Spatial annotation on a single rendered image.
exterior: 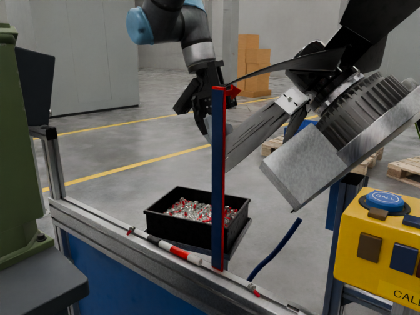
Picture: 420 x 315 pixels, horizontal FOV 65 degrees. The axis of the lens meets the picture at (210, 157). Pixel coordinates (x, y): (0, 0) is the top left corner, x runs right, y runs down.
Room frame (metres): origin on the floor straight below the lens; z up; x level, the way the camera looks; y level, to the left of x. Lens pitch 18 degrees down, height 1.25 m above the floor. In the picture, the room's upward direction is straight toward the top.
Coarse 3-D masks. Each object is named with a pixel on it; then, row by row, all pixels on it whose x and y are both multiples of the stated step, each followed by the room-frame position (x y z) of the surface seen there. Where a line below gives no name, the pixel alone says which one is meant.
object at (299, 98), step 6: (288, 90) 0.89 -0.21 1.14; (294, 90) 0.88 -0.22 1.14; (282, 96) 0.89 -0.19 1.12; (288, 96) 0.87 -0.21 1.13; (294, 96) 0.86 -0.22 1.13; (300, 96) 0.85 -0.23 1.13; (306, 96) 0.83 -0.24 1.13; (276, 102) 0.88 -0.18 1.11; (282, 102) 0.87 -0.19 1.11; (288, 102) 0.85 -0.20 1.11; (300, 102) 0.83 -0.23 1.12; (288, 108) 0.84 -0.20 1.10; (294, 108) 0.82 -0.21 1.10
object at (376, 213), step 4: (372, 208) 0.33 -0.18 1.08; (376, 208) 0.33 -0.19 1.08; (368, 212) 0.32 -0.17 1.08; (372, 212) 0.32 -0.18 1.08; (376, 212) 0.32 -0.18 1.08; (380, 212) 0.32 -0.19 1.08; (384, 212) 0.32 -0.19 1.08; (388, 212) 0.32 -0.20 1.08; (368, 216) 0.32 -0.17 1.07; (372, 216) 0.32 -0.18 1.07; (376, 216) 0.32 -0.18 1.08; (380, 216) 0.32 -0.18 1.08; (384, 216) 0.31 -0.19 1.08; (384, 220) 0.31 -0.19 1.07
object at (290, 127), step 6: (294, 114) 1.05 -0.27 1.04; (300, 114) 0.98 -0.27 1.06; (306, 114) 0.94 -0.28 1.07; (294, 120) 1.04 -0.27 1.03; (300, 120) 0.98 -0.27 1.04; (288, 126) 1.11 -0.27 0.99; (294, 126) 1.02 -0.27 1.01; (288, 132) 1.08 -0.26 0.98; (294, 132) 1.01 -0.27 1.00; (288, 138) 1.05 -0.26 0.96
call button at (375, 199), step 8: (376, 192) 0.36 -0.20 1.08; (384, 192) 0.36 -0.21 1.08; (368, 200) 0.35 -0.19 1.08; (376, 200) 0.34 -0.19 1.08; (384, 200) 0.34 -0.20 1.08; (392, 200) 0.34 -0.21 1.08; (400, 200) 0.34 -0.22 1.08; (384, 208) 0.33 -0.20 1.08; (392, 208) 0.33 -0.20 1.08; (400, 208) 0.33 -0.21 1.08
